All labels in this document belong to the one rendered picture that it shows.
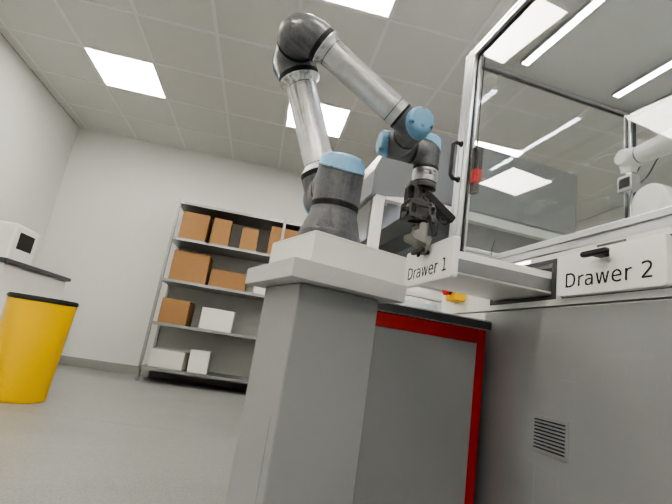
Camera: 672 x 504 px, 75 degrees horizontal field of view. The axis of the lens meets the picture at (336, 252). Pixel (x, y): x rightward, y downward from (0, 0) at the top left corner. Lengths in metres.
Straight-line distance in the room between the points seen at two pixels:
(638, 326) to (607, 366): 0.12
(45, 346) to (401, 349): 2.51
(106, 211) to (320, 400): 5.22
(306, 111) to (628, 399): 1.02
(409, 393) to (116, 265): 4.79
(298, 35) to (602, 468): 1.22
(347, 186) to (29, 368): 2.68
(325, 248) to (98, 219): 5.15
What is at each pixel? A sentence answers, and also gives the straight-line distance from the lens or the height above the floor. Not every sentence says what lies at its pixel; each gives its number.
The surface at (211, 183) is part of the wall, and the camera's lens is 5.83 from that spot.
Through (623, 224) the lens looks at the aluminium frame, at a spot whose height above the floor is 0.98.
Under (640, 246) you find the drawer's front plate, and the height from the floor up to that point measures 0.91.
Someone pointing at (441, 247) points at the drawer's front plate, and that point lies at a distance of 1.20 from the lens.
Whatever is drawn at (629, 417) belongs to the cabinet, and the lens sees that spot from 1.13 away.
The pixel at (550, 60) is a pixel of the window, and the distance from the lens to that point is 1.70.
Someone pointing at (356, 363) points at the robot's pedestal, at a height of 0.58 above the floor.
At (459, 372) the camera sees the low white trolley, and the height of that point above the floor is 0.59.
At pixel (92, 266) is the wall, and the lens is 5.85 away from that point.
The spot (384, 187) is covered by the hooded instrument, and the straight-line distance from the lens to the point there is 2.18.
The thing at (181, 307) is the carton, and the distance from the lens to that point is 5.10.
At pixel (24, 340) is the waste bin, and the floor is 0.37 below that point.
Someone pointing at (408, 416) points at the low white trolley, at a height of 0.44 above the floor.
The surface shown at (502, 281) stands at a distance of 1.23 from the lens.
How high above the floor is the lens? 0.59
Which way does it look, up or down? 13 degrees up
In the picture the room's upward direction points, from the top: 9 degrees clockwise
